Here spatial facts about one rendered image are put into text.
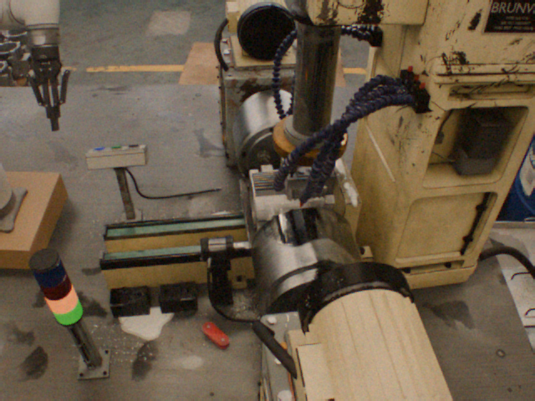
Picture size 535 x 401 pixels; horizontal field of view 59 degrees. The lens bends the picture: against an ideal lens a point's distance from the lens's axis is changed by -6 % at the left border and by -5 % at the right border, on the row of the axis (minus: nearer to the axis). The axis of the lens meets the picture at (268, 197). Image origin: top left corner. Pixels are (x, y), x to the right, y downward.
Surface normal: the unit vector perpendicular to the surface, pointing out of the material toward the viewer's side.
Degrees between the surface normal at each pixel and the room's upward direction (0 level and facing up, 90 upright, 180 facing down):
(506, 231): 0
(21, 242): 4
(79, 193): 0
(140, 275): 90
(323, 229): 9
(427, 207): 90
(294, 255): 25
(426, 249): 90
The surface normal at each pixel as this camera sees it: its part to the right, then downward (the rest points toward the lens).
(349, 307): -0.36, -0.64
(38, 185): 0.04, -0.69
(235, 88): 0.15, 0.68
